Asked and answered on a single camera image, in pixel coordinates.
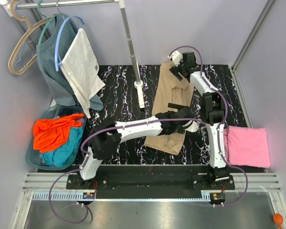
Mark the white hanging t shirt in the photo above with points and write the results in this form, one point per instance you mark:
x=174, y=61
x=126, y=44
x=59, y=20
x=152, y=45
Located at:
x=80, y=68

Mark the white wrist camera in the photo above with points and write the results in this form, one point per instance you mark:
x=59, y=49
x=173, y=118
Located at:
x=175, y=57
x=191, y=126

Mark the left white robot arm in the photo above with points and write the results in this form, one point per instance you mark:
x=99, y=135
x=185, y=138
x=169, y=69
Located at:
x=103, y=142

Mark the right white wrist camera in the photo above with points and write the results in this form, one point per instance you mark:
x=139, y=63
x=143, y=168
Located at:
x=175, y=57

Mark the grey-green hanging t shirt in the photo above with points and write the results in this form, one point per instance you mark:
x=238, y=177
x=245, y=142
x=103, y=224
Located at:
x=49, y=57

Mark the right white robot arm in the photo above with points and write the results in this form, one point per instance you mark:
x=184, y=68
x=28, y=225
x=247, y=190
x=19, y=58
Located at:
x=213, y=104

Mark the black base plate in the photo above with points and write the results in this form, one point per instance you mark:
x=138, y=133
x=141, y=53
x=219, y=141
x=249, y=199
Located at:
x=151, y=182

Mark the metal clothes rack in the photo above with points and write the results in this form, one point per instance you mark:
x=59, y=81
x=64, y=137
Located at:
x=138, y=84

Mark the green hanger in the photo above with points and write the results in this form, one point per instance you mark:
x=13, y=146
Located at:
x=45, y=34

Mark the aluminium frame rail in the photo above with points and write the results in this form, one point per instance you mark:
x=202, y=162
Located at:
x=259, y=22

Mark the folded pink t shirt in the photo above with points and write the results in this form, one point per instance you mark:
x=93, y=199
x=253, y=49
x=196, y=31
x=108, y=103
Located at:
x=246, y=146

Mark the orange t shirt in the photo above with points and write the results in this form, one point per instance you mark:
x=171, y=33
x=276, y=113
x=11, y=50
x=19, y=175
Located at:
x=49, y=134

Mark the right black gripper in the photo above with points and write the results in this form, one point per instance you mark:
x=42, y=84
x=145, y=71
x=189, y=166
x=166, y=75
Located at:
x=174, y=70

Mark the orange ball tool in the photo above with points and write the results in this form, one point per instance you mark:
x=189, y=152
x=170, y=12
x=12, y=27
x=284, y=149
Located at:
x=278, y=220

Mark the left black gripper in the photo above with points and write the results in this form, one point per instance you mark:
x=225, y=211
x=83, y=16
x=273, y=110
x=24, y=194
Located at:
x=174, y=106

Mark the teal blue t shirt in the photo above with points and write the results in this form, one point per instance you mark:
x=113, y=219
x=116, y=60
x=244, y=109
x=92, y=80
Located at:
x=64, y=154

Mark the beige t shirt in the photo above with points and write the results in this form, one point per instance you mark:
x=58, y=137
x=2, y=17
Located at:
x=169, y=90

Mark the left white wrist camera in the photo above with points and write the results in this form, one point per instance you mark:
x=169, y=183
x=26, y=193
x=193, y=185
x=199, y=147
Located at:
x=191, y=126

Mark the beige wooden hanger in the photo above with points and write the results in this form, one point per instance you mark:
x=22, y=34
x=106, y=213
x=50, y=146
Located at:
x=29, y=31

